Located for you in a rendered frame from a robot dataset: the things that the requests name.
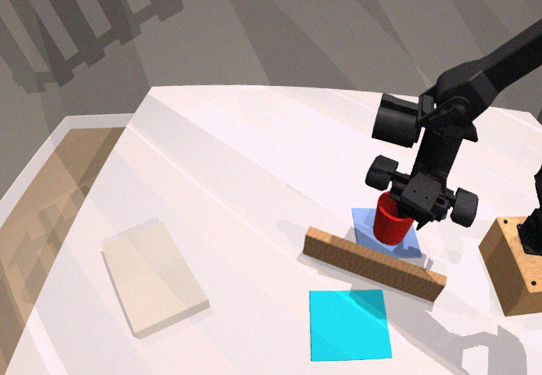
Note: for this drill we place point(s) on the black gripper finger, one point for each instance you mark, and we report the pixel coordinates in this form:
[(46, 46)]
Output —
[(420, 225), (397, 199)]

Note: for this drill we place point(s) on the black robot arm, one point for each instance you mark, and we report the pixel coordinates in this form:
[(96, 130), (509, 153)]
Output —
[(461, 94)]

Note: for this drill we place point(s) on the wooden plank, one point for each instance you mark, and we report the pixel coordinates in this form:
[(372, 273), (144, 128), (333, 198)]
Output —
[(374, 265)]

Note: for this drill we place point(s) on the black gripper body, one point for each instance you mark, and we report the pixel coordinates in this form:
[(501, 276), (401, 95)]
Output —
[(383, 170)]

